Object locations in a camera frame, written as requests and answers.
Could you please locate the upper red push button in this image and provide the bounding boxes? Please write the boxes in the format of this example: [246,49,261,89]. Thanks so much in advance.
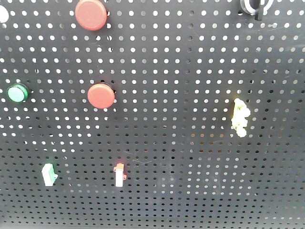
[75,0,107,31]

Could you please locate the yellow toggle lever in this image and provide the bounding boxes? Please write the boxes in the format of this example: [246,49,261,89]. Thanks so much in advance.
[231,98,251,137]

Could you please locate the black perforated pegboard panel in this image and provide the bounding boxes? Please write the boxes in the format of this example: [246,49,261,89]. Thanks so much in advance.
[0,0,305,229]

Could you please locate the green push button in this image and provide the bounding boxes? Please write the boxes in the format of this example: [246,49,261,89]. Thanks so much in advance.
[7,83,30,103]

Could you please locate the middle white green switch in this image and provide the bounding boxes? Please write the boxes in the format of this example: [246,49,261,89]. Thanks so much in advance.
[41,163,58,187]

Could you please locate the right white red switch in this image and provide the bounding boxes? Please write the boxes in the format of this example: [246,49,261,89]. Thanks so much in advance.
[113,163,127,187]

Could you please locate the white round knob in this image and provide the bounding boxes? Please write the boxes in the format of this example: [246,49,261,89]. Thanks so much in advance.
[0,5,10,23]

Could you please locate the black rotary selector switch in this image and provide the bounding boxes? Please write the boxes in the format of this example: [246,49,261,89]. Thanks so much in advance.
[240,0,274,21]

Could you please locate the lower red push button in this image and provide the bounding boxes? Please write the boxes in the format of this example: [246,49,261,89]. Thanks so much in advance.
[87,83,115,109]

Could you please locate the red push button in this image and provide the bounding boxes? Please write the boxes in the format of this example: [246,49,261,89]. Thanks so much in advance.
[87,83,115,109]
[75,0,107,31]

